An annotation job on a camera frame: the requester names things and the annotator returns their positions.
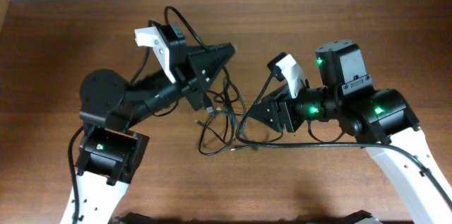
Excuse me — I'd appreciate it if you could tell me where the thin black USB cable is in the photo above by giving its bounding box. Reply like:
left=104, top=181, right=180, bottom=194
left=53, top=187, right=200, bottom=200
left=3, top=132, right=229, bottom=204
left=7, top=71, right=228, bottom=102
left=195, top=66, right=248, bottom=157

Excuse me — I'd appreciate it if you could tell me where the thin black gold-tip cable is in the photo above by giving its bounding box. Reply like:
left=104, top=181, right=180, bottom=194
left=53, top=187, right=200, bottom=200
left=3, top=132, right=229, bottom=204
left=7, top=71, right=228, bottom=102
left=229, top=110, right=283, bottom=153

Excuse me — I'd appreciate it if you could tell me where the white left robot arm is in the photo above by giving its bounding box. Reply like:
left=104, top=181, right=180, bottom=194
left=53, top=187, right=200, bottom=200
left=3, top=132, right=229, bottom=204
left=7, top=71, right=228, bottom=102
left=61, top=43, right=236, bottom=223

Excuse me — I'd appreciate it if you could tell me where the black right camera cable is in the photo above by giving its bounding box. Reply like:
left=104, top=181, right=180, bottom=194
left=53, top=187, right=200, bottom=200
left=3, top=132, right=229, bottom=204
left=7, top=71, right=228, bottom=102
left=234, top=71, right=452, bottom=211

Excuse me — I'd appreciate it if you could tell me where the black camera cable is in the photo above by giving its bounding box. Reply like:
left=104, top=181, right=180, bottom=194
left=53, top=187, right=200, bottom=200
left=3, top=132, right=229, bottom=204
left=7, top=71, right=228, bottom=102
left=234, top=71, right=452, bottom=211
left=66, top=5, right=213, bottom=224

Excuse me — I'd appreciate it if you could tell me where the black left camera cable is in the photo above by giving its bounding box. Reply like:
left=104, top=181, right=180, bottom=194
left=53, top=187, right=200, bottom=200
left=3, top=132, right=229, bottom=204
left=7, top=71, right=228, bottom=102
left=66, top=5, right=213, bottom=224

